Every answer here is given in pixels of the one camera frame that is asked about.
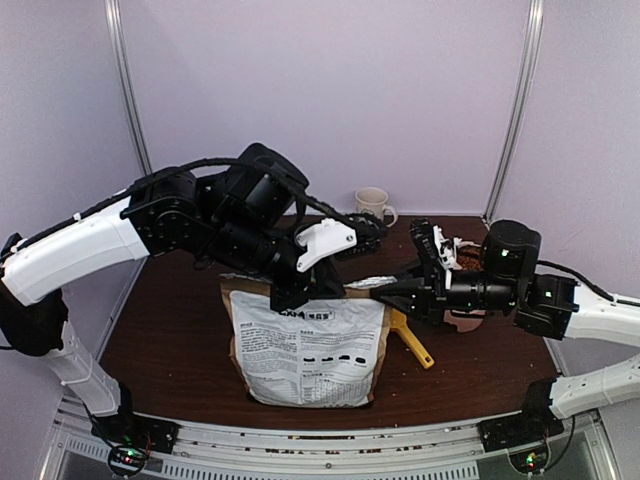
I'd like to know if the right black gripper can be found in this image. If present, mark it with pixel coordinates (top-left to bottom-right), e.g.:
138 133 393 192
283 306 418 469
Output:
370 258 521 332

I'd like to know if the yellow plastic scoop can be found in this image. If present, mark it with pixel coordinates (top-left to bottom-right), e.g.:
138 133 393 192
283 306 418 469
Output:
390 310 435 370

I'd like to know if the brown pet food bag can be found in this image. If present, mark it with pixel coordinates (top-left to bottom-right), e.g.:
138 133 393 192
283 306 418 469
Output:
220 275 392 409

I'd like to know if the pink double pet bowl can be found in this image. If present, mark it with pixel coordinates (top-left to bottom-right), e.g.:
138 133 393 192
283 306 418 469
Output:
444 237 487 334

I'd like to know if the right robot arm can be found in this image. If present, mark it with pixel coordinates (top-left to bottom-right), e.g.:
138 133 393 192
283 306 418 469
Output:
370 219 639 442

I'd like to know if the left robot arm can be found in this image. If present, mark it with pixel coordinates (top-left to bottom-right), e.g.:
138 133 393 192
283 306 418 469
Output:
1 143 361 444

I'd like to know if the white patterned mug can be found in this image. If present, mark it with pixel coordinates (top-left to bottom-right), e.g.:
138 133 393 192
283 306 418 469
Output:
355 187 398 227

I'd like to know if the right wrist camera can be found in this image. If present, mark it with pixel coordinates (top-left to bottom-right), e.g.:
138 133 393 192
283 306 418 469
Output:
410 218 478 270

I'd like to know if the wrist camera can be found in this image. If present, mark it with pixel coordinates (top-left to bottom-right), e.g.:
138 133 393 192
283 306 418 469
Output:
410 218 478 270
294 213 388 273

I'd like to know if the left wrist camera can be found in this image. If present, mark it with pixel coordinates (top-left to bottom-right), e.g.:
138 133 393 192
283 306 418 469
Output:
294 213 388 273

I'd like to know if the black braided cable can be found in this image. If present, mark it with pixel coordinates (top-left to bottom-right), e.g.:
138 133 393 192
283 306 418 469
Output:
9 154 361 251

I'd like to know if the aluminium front rail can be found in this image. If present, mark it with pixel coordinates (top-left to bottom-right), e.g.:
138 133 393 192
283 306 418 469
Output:
49 394 616 480

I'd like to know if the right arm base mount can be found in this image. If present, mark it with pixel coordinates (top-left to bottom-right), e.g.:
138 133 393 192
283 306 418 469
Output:
478 399 564 452

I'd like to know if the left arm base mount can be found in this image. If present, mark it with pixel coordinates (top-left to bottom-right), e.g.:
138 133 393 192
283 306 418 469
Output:
87 382 179 454

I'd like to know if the right aluminium frame post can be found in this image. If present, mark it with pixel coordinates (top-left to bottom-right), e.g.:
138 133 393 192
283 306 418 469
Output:
482 0 545 225

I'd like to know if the aluminium frame post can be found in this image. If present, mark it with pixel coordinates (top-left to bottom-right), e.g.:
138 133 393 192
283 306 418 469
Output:
103 0 154 175
482 0 545 225

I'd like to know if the left aluminium frame post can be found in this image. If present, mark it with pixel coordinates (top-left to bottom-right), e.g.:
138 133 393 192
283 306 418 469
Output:
103 0 154 175

